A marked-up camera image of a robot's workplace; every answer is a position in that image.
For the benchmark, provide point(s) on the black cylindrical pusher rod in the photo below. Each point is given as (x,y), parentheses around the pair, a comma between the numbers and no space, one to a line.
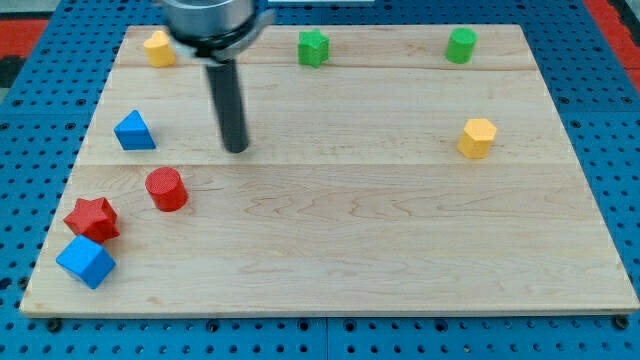
(228,105)

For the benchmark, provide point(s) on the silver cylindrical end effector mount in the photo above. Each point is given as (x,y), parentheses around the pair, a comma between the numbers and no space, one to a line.
(214,31)

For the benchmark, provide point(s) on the blue cube block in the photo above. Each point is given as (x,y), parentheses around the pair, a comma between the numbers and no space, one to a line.
(86,261)

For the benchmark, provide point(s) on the yellow heart block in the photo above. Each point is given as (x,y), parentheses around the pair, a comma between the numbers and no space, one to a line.
(158,50)

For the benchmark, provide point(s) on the green star block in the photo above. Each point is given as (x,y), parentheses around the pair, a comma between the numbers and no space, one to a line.
(313,48)

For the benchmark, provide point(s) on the blue triangle block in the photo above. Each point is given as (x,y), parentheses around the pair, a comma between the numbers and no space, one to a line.
(133,133)

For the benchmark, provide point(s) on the red cylinder block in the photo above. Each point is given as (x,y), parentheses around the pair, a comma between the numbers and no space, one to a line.
(166,189)

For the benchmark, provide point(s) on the red star block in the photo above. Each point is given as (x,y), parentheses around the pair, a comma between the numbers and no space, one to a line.
(95,219)

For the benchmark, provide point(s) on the light wooden board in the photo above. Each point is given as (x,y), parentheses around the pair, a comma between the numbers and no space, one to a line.
(351,200)

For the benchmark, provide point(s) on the green cylinder block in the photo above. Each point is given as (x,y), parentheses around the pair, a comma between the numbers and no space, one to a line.
(461,45)

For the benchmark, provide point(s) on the yellow hexagon block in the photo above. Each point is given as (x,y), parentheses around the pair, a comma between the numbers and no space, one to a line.
(477,138)

